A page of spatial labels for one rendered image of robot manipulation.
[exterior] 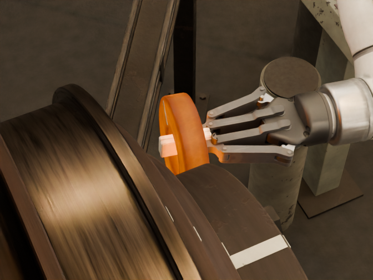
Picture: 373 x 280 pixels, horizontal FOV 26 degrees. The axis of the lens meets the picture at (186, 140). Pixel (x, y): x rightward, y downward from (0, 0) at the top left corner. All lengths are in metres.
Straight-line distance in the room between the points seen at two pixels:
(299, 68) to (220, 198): 1.07
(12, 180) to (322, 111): 0.70
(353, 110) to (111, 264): 0.72
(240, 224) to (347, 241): 1.47
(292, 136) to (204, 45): 1.28
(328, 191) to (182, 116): 1.07
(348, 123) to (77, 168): 0.68
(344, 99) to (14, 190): 0.72
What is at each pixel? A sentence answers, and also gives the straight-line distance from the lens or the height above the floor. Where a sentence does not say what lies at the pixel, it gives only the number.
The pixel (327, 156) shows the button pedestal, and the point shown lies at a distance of 1.92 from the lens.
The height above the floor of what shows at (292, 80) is 0.52.
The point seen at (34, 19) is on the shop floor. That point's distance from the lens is 2.48.
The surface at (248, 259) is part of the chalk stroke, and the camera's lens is 0.54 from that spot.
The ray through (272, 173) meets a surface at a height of 0.27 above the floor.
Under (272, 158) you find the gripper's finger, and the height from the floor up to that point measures 0.84.
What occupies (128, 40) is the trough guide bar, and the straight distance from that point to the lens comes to 1.41.
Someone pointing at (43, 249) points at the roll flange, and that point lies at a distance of 0.44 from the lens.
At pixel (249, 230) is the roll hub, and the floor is 1.25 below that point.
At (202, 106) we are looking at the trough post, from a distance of 2.20.
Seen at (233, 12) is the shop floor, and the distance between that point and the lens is 2.46.
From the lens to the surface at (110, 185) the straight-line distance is 0.47.
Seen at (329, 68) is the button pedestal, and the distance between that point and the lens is 1.74.
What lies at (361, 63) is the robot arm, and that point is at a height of 0.87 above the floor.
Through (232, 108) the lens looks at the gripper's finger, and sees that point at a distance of 1.12.
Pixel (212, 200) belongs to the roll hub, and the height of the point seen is 1.24.
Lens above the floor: 1.73
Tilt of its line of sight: 54 degrees down
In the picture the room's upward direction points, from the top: straight up
